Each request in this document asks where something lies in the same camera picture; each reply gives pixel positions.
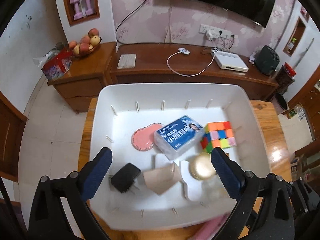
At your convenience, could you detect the pink white rectangular box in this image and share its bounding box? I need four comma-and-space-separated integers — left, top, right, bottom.
190, 213, 230, 240

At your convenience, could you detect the white charger block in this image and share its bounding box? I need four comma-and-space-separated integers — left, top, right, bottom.
152, 153, 218, 202

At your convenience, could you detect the round gold compact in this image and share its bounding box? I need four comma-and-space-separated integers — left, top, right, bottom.
189, 153, 216, 180

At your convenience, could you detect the black charger plug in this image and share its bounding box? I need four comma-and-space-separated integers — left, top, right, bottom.
111, 163, 141, 193

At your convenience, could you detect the multicolour puzzle cube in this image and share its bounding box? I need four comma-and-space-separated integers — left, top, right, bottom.
200, 121, 236, 154

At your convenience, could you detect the blue labelled clear box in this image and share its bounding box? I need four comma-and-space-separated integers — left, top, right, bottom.
154, 115, 204, 160

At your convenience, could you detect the pink clear-cased puff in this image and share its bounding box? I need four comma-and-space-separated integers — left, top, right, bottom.
131, 123, 163, 151

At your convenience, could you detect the wooden door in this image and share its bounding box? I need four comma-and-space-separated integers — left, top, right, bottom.
0, 93, 27, 182

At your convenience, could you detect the grey waste bin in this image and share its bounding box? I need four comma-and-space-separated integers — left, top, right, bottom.
274, 93, 289, 111

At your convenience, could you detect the red lidded dark jar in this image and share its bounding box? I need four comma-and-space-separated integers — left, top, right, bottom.
275, 62, 296, 95

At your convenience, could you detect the white set-top box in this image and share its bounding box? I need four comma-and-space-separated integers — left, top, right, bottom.
211, 50, 249, 73

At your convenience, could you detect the red tissue box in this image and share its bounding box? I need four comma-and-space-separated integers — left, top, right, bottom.
33, 48, 73, 81

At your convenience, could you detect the wooden tv cabinet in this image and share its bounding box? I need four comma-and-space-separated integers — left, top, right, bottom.
48, 42, 278, 113

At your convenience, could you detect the fruit bowl with peaches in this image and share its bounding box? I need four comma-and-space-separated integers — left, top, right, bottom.
68, 28, 102, 57

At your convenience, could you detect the right pink dumbbell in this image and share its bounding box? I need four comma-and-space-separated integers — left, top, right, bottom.
85, 0, 95, 16

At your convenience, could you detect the pink dumbbell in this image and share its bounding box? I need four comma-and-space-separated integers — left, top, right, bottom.
69, 0, 84, 21
85, 0, 95, 16

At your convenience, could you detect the left pink dumbbell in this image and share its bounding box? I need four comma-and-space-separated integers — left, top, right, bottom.
69, 0, 84, 21

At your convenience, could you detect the white cable with adapter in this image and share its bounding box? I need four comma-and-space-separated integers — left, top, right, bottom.
166, 47, 217, 78

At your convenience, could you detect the white wall power strip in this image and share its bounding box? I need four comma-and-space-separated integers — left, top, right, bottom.
199, 24, 233, 41

